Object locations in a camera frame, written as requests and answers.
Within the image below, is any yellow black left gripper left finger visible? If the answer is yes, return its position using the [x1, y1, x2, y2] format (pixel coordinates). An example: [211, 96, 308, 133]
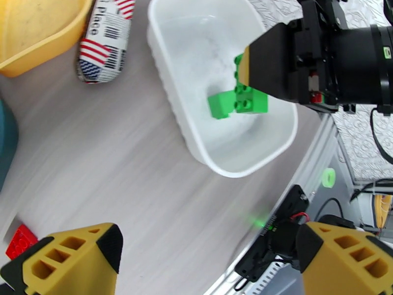
[0, 223, 124, 295]

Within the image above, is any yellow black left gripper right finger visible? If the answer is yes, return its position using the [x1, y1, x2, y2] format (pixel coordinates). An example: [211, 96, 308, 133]
[296, 222, 393, 295]

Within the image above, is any long green lego brick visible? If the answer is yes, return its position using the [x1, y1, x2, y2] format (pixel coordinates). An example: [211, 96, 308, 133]
[234, 53, 246, 88]

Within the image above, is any red lego brick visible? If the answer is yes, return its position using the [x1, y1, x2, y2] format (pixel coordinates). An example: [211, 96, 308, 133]
[5, 224, 39, 261]

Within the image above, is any light green lego block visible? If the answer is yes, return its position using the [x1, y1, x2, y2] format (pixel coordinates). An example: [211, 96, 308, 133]
[207, 90, 239, 120]

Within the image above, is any white slotted strip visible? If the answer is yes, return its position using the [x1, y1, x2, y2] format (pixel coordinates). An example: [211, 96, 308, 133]
[250, 262, 291, 295]

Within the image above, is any white plastic container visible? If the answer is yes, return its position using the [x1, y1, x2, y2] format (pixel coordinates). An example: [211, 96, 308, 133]
[146, 0, 299, 178]

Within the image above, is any green tape roll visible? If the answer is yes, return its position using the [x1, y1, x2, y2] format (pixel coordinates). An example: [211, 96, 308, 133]
[321, 168, 336, 189]

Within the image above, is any teal plastic container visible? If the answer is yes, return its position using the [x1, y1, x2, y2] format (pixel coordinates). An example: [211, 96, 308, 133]
[0, 99, 20, 193]

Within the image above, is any yellow plastic container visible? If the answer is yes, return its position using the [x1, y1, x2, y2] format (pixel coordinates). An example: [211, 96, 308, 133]
[0, 0, 94, 78]

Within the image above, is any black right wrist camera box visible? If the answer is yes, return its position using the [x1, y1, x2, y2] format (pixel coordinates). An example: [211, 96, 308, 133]
[299, 0, 349, 30]

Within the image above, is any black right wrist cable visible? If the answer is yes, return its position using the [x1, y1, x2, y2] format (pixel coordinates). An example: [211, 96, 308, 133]
[369, 106, 393, 165]

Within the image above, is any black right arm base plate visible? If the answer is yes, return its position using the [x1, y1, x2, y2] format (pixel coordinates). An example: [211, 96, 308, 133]
[234, 184, 310, 284]

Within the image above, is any long aluminium frame rail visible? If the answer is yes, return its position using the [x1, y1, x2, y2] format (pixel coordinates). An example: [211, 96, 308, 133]
[201, 114, 341, 295]

